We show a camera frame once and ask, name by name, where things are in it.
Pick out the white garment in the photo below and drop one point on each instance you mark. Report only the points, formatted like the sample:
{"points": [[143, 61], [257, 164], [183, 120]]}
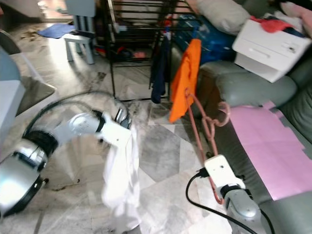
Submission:
{"points": [[122, 185]]}

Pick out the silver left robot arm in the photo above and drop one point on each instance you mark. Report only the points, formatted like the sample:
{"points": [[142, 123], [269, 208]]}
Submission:
{"points": [[24, 170]]}

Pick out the navy garment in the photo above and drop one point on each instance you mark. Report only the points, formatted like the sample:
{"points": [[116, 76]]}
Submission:
{"points": [[160, 73]]}

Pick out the black metal drying rack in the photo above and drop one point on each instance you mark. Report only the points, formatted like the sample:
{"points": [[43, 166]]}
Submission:
{"points": [[111, 48]]}

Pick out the orange garment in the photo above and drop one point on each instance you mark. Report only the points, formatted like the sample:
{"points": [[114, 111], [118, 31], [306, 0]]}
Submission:
{"points": [[184, 83]]}

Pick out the clear plastic storage bin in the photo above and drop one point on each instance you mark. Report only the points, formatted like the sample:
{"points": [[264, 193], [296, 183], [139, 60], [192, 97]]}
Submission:
{"points": [[41, 90]]}

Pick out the small white child chair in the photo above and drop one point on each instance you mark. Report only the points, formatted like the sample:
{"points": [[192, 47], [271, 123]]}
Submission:
{"points": [[78, 43]]}

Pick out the blue floor mat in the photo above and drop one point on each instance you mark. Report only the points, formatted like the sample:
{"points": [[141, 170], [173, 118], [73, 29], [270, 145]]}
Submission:
{"points": [[56, 30]]}

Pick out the light grey folding table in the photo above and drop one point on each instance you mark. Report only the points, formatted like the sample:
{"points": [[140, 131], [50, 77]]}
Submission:
{"points": [[9, 107]]}

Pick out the grey-green sofa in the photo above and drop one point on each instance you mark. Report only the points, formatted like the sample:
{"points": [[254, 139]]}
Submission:
{"points": [[248, 87]]}

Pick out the beige pillow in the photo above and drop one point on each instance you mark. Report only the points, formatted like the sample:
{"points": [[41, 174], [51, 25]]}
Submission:
{"points": [[224, 14]]}

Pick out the pink foam mat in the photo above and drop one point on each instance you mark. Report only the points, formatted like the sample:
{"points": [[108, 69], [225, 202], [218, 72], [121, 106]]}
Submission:
{"points": [[273, 146]]}

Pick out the white drawer unit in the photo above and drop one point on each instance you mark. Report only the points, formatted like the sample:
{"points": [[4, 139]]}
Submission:
{"points": [[268, 48]]}

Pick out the red cloth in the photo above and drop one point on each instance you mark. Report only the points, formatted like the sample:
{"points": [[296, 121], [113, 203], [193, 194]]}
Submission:
{"points": [[273, 24]]}

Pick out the pink plush toy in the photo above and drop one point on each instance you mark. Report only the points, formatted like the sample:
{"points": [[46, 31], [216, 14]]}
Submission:
{"points": [[297, 9]]}

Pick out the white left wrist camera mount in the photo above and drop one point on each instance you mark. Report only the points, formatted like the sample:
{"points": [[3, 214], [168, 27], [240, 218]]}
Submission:
{"points": [[117, 131]]}

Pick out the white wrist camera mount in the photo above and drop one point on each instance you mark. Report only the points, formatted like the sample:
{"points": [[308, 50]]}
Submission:
{"points": [[117, 131], [222, 170]]}

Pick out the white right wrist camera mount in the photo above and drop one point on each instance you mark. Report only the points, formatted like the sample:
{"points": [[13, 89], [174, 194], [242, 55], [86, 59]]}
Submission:
{"points": [[222, 170]]}

